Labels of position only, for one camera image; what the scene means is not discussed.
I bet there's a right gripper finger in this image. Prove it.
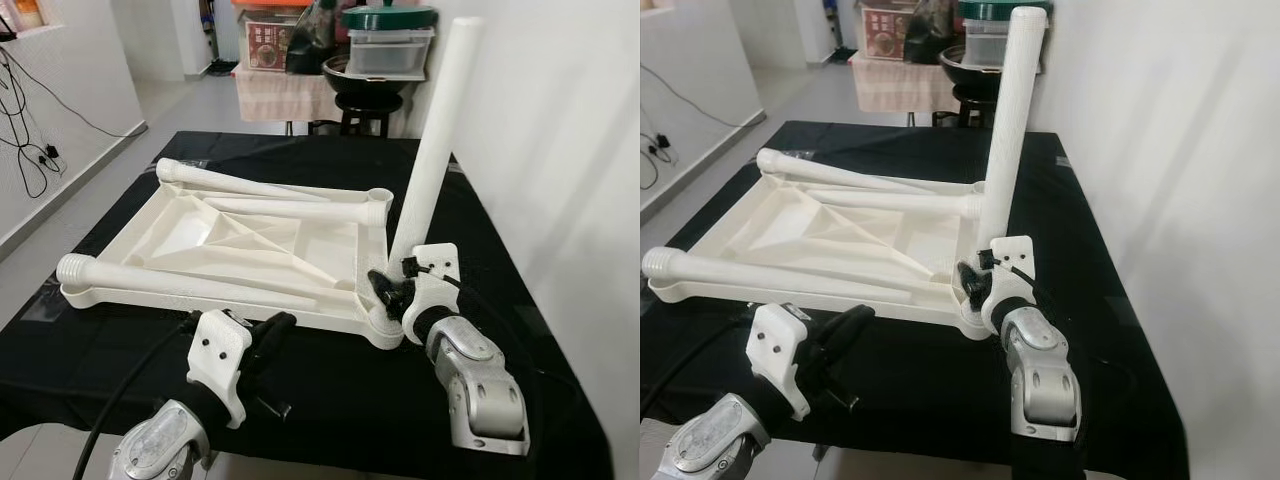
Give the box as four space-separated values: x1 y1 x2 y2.
957 262 991 311
367 270 401 321

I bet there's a black tablecloth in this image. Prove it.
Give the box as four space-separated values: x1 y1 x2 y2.
640 120 1193 480
0 130 613 480

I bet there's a clear plastic container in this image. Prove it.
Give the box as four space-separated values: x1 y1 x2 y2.
962 18 1013 67
345 28 438 78

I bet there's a black shiny pan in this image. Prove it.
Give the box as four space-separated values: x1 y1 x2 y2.
285 0 348 77
905 0 968 67

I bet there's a red food poster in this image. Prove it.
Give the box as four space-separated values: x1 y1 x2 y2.
245 22 293 71
864 10 911 63

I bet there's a green pot lid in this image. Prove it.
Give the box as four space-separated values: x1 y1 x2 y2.
340 3 441 33
958 0 1053 21

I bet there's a clear box orange lid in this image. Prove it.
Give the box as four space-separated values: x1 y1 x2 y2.
857 0 928 64
232 0 313 74

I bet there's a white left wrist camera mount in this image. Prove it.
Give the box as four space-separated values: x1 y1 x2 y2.
186 308 255 431
747 302 814 422

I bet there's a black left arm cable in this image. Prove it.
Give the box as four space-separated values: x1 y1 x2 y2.
70 312 201 480
640 308 763 426

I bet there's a black power adapter cable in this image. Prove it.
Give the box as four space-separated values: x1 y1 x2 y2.
0 50 66 201
640 120 676 193

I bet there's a black wall cable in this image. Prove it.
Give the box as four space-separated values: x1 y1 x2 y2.
640 65 741 133
0 45 149 141

